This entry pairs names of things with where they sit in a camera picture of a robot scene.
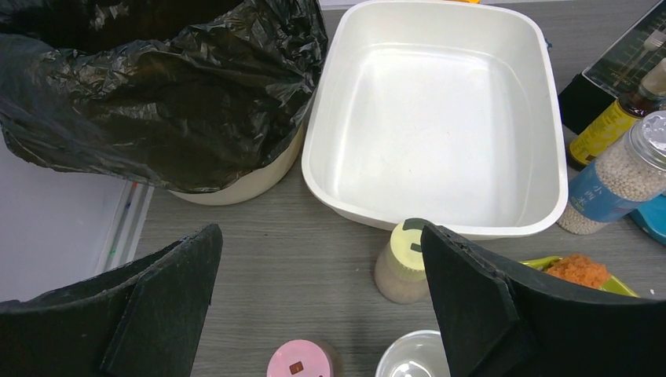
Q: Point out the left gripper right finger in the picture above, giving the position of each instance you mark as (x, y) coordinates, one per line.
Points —
(499, 317)

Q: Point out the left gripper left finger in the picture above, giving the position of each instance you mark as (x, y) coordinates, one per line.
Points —
(144, 318)

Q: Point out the yellow label oil bottle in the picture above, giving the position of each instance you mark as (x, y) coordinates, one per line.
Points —
(618, 118)

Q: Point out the upper orange food piece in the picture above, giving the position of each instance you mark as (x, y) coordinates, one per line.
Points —
(580, 269)

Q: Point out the yellow lid spice shaker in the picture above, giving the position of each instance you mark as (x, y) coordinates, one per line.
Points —
(399, 272)

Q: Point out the green polka dot plate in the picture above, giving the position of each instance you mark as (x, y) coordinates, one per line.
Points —
(613, 285)

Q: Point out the pink lid spice shaker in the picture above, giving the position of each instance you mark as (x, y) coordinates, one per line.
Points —
(305, 357)

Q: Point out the blue polka dot plate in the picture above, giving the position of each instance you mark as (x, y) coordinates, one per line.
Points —
(650, 217)

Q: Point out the grain jar near basin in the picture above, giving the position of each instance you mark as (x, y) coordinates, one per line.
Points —
(629, 173)

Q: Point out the white rectangular basin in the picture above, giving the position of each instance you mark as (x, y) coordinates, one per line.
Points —
(440, 110)

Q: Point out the black bag lined trash bin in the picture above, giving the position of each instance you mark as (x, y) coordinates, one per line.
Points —
(188, 96)

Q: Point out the black metronome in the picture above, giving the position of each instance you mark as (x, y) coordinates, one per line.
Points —
(617, 71)

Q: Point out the blue handled white mug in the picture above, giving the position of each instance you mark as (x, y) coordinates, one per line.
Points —
(418, 353)

